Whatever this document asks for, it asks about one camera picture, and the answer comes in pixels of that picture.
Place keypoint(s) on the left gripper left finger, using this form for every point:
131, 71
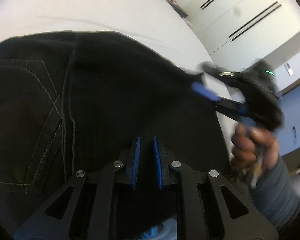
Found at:
132, 164

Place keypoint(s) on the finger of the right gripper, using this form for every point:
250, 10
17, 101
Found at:
200, 89

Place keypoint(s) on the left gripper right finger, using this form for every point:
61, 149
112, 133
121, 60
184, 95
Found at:
161, 163

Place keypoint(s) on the black denim pants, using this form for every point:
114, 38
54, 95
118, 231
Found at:
74, 101

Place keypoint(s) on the grey sleeve right forearm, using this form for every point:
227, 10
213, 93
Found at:
274, 196

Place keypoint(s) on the person right hand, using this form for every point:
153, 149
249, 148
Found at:
246, 140

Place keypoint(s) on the blue door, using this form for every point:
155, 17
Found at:
289, 133

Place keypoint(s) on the blue plastic basket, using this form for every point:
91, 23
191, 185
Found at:
167, 230

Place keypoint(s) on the white wardrobe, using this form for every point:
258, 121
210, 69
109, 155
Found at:
239, 33

